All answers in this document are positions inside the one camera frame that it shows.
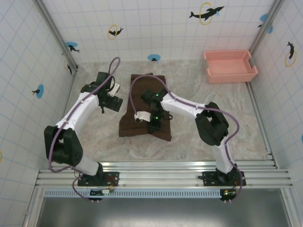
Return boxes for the brown corduroy long pants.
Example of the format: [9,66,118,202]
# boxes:
[118,73,173,142]

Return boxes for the diver blue circle sticker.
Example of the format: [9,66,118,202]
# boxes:
[32,84,45,99]

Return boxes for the pink plastic basket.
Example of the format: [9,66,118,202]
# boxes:
[203,49,258,84]

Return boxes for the grey metal sheet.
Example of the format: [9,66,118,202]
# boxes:
[39,196,292,227]

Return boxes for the blue shape corner sticker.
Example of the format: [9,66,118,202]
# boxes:
[258,13,274,35]

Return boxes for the black fish yellow ring sticker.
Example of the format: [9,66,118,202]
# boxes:
[64,59,73,76]

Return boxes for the aluminium mounting rail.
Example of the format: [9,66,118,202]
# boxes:
[35,161,294,190]

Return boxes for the slotted grey cable duct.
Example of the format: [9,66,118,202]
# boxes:
[44,189,224,199]

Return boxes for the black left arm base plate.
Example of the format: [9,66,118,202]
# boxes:
[77,170,120,188]

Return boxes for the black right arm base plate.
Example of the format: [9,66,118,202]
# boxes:
[201,170,247,188]

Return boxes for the aluminium frame post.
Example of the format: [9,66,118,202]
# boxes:
[35,0,80,71]
[250,0,284,56]

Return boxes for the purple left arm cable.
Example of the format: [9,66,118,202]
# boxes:
[48,56,122,203]

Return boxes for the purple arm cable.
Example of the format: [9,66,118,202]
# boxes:
[48,56,122,203]
[129,73,243,204]

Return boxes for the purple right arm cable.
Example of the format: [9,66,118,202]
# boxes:
[129,73,243,204]

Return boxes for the upright dolphin yellow ring sticker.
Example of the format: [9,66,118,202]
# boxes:
[285,41,297,67]

